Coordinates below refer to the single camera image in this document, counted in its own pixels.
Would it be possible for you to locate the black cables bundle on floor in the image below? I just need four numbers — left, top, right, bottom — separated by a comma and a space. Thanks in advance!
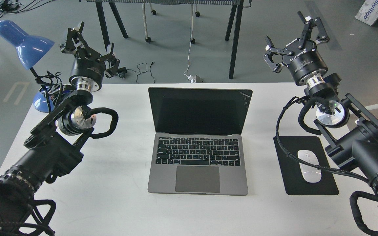
0, 0, 56, 30

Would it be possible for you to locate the white chair frame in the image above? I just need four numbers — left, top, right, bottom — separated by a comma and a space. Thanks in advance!
142, 3, 200, 45

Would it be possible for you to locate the grey laptop notebook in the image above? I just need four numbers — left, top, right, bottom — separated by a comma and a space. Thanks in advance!
148, 87, 253, 196

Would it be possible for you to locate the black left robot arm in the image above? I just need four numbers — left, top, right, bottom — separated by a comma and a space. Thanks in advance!
0, 22, 119, 236

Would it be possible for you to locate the black cable with charger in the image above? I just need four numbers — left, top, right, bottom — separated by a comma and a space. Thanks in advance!
115, 62, 156, 84

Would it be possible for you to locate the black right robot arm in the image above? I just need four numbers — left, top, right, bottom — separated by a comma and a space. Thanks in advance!
263, 11, 378, 236

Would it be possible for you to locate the white computer mouse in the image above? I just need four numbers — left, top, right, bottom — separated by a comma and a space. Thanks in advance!
297, 150, 322, 183

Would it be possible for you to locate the blue desk lamp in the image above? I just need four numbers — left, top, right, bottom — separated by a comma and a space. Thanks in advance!
0, 20, 65, 113

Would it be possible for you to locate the white cardboard box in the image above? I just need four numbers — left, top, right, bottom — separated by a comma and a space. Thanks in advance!
355, 0, 378, 26

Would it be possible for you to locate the white cable with power adapter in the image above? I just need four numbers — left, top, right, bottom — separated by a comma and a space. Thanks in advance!
183, 3, 204, 84

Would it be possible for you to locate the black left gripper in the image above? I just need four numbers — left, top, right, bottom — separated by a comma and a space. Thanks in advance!
59, 22, 120, 92

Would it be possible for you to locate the black mouse pad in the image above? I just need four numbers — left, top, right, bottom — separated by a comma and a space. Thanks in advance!
273, 136, 339, 195

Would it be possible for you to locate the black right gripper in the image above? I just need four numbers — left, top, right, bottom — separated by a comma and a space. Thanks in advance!
263, 11, 330, 86

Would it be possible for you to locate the black metal background table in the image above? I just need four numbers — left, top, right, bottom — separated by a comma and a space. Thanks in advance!
86, 0, 252, 80

